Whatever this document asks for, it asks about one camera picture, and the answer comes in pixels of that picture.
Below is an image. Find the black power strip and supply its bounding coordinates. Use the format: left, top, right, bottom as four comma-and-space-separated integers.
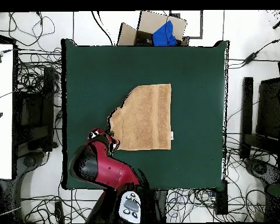
54, 201, 65, 224

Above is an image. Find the small black box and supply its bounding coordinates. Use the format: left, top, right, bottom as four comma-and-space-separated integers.
214, 180, 229, 215

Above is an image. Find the dark grey stand base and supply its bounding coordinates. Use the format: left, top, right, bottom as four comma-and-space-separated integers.
243, 157, 280, 187
16, 150, 47, 174

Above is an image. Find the looped black cable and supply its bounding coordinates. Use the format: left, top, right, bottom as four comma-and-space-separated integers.
8, 11, 57, 47

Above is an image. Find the black equipment rack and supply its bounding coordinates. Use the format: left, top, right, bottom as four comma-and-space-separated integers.
13, 66, 59, 152

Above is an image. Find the long black bar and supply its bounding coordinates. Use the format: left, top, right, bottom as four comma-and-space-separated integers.
239, 76, 254, 160

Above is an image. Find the dark green table cloth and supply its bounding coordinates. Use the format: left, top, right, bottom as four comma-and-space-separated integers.
61, 38, 230, 190

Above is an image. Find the tan terry towel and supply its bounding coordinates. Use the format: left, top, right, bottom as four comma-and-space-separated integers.
107, 83, 174, 151

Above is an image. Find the blue cloth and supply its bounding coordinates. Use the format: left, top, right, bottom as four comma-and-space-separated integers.
152, 20, 178, 47

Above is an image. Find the black square case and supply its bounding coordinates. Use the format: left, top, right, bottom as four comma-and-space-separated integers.
255, 77, 280, 141

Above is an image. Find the white table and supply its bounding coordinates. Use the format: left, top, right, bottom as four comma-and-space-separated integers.
0, 43, 14, 180

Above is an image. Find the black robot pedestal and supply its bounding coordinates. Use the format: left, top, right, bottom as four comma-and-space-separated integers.
139, 189, 169, 223

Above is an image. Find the brown cardboard box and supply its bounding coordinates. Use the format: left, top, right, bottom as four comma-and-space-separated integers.
117, 10, 191, 47

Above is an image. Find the black power adapter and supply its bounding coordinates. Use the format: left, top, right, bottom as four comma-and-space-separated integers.
243, 51, 260, 65

